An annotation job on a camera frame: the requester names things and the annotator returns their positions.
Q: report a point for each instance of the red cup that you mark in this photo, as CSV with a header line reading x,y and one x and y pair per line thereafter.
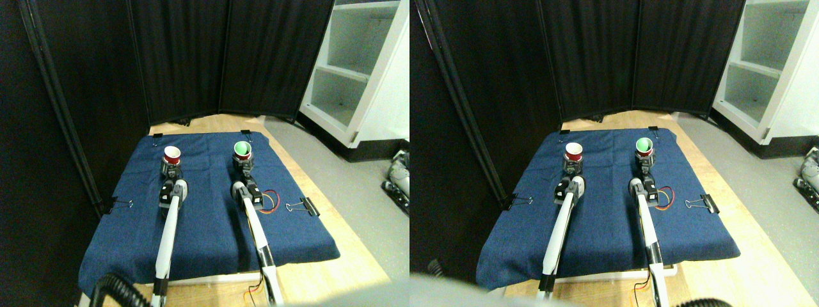
x,y
242,156
645,153
574,155
173,158

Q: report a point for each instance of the green ball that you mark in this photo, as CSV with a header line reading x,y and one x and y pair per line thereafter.
x,y
645,145
242,149

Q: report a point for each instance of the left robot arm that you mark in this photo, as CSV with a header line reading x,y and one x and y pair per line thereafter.
x,y
170,243
560,243

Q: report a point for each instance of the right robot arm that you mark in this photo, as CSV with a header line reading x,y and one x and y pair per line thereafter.
x,y
256,243
648,243

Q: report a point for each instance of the dark blue cloth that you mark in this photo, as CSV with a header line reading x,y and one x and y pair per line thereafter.
x,y
208,224
604,224

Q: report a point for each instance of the black curtain stand pole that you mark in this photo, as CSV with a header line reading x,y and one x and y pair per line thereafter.
x,y
62,109
470,109

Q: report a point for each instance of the grey and black machine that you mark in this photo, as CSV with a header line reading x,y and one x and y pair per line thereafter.
x,y
400,179
809,176

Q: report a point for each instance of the white shelf unit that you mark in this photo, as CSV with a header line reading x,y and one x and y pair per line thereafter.
x,y
793,96
384,96

